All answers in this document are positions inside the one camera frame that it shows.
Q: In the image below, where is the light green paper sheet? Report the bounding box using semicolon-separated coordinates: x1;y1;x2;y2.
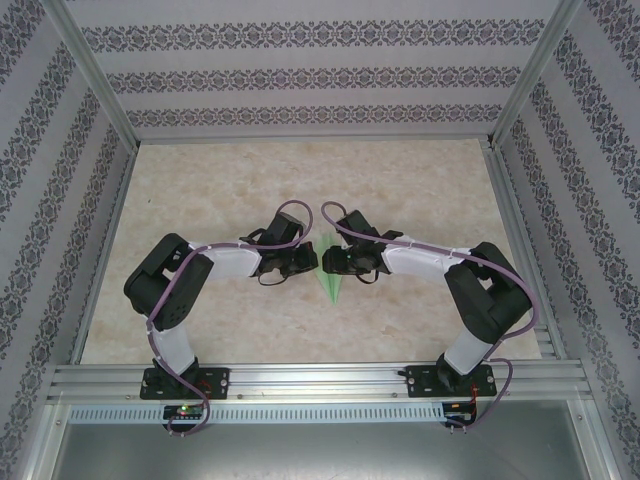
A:
313;233;345;306

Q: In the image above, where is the grey metal sheet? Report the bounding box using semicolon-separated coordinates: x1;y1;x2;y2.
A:
47;422;609;480

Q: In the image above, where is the aluminium mounting rail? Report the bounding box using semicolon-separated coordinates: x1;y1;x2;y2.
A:
46;362;587;402

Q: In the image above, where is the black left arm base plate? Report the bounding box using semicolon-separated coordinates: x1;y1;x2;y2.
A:
139;366;232;402

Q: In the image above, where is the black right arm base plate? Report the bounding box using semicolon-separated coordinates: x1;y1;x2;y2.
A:
406;363;500;400

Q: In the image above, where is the aluminium side rail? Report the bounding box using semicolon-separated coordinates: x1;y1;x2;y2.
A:
480;139;569;361
69;144;140;365

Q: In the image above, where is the slotted grey cable duct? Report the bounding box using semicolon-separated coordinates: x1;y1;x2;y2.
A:
68;402;447;425

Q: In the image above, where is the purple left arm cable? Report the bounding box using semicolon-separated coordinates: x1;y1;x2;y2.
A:
145;199;315;438

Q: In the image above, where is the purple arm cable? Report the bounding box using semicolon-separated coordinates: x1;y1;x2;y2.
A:
319;201;544;435
145;199;315;438

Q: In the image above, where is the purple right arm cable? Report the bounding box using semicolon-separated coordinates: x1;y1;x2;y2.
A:
319;201;544;435

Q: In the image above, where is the aluminium frame post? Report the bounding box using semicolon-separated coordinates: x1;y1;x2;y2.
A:
40;0;141;150
485;0;586;150

